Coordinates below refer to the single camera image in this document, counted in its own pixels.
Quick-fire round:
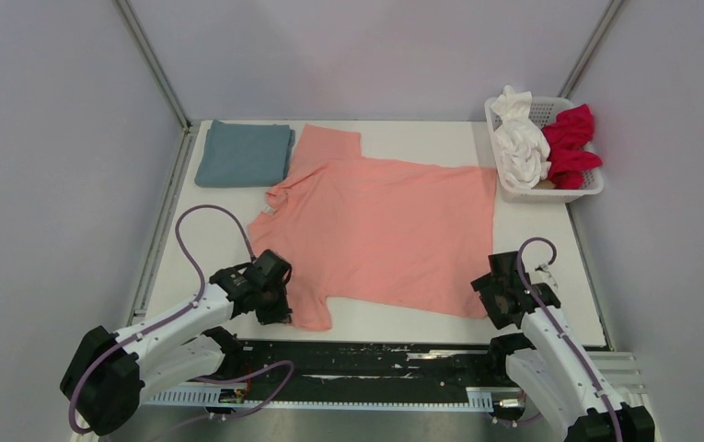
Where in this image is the pink t shirt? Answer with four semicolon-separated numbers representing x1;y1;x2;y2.
248;125;497;332

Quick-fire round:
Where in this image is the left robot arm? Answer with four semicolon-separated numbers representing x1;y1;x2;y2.
60;250;292;436

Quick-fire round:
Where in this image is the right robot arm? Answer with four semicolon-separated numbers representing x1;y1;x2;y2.
471;251;656;441

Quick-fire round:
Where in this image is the folded blue-grey t shirt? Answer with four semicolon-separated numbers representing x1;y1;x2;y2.
194;121;295;189

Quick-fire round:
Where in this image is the crumpled white t shirt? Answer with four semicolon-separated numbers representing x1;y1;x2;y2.
490;85;551;190

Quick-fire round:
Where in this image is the crumpled red t shirt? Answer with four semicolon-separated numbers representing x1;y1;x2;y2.
542;104;603;191

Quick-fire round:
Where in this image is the white plastic basket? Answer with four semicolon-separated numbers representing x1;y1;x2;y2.
485;87;603;204

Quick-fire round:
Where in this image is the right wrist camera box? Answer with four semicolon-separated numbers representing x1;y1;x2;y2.
536;262;559;292

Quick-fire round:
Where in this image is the slotted white cable duct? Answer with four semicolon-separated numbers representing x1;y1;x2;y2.
144;388;494;411

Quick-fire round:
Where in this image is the aluminium front rail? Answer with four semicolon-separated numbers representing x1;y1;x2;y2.
588;351;646;395

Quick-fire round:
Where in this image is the right aluminium frame post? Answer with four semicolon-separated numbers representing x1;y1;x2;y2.
558;0;627;99

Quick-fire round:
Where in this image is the aluminium frame post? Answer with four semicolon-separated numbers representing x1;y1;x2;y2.
112;0;191;133
558;0;627;99

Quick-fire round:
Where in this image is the left aluminium frame post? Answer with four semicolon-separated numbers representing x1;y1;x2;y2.
112;0;191;133

